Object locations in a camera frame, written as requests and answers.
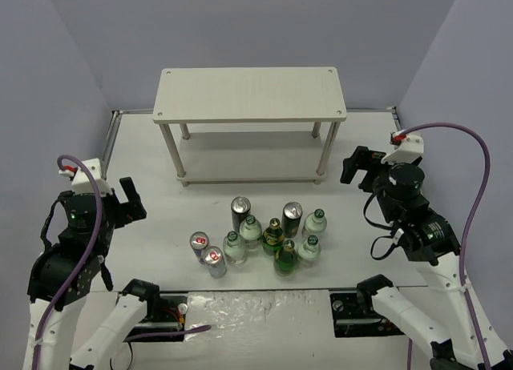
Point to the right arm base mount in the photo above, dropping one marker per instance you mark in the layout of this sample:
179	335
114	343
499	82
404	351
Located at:
351	320

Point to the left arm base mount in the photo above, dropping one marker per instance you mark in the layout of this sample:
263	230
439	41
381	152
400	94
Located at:
168	316

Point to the black can right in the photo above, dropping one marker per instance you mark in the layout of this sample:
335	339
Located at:
291	219

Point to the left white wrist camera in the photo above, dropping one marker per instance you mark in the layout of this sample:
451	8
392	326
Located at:
80	183

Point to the clear bottle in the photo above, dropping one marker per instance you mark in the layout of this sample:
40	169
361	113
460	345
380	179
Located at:
234	248
314	224
309	252
251	232

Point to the right metal table rail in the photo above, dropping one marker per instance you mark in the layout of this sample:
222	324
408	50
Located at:
396	118

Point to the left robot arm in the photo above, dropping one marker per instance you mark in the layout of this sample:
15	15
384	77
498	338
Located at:
61	279

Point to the green glass bottle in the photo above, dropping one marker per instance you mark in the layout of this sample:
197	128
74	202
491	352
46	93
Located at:
273	237
285	260

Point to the white two-tier shelf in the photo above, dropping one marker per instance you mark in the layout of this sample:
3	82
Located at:
249	125

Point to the green glass bottle front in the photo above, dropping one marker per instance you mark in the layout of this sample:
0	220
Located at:
285	260

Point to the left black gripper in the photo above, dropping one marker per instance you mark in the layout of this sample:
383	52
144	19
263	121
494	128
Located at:
124	209

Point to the silver red can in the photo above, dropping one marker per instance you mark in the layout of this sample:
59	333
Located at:
213	258
199	241

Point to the silver red can front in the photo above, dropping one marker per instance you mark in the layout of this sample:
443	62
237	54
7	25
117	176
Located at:
213	258

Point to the metal table rail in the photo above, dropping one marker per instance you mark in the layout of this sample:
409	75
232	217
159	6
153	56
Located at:
110	141
396	118

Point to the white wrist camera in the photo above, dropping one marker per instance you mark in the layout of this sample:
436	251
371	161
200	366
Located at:
407	148
80	183

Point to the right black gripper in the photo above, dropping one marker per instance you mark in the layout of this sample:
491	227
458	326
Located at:
365	167

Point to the left metal table rail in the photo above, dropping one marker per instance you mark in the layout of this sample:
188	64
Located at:
110	141

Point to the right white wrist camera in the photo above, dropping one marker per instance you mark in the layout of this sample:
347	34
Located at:
407	148

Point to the silver red can rear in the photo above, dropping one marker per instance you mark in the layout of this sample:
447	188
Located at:
199	241

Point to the black can left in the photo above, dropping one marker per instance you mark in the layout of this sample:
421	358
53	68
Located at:
240	209

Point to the black can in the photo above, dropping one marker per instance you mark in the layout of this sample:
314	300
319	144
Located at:
291	219
240	209

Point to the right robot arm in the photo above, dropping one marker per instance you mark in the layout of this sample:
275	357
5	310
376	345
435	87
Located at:
464	338

